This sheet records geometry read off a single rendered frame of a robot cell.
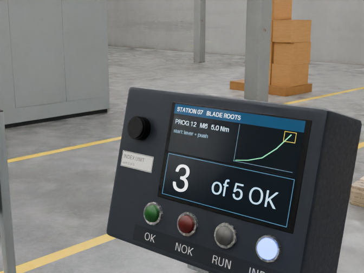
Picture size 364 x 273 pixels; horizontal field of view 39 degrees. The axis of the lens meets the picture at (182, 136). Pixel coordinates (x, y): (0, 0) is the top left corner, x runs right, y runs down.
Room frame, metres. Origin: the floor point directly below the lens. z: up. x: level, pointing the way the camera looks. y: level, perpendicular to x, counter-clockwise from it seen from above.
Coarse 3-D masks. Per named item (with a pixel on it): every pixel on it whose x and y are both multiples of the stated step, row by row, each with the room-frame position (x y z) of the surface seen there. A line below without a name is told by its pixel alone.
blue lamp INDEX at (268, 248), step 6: (258, 240) 0.48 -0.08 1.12; (264, 240) 0.47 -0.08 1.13; (270, 240) 0.47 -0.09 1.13; (276, 240) 0.47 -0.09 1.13; (258, 246) 0.47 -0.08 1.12; (264, 246) 0.47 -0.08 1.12; (270, 246) 0.47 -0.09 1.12; (276, 246) 0.47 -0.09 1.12; (258, 252) 0.47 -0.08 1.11; (264, 252) 0.47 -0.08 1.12; (270, 252) 0.46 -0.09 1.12; (276, 252) 0.47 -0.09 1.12; (264, 258) 0.47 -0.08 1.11; (270, 258) 0.47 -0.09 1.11; (276, 258) 0.46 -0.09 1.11
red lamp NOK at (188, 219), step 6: (180, 216) 0.54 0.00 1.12; (186, 216) 0.53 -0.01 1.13; (192, 216) 0.53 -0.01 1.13; (180, 222) 0.53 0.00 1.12; (186, 222) 0.53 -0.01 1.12; (192, 222) 0.53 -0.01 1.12; (180, 228) 0.53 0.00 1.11; (186, 228) 0.52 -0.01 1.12; (192, 228) 0.53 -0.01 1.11; (186, 234) 0.53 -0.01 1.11; (192, 234) 0.53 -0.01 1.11
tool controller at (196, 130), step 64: (128, 128) 0.60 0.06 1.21; (192, 128) 0.56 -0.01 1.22; (256, 128) 0.52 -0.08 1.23; (320, 128) 0.48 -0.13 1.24; (128, 192) 0.59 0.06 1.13; (256, 192) 0.50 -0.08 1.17; (320, 192) 0.48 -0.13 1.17; (192, 256) 0.52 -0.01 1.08; (256, 256) 0.48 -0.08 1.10; (320, 256) 0.48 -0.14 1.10
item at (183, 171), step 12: (168, 156) 0.57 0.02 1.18; (180, 156) 0.56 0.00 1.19; (168, 168) 0.57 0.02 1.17; (180, 168) 0.56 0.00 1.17; (192, 168) 0.55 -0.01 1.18; (168, 180) 0.56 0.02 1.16; (180, 180) 0.55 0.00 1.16; (192, 180) 0.55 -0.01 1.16; (168, 192) 0.56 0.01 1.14; (180, 192) 0.55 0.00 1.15; (192, 192) 0.54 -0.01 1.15
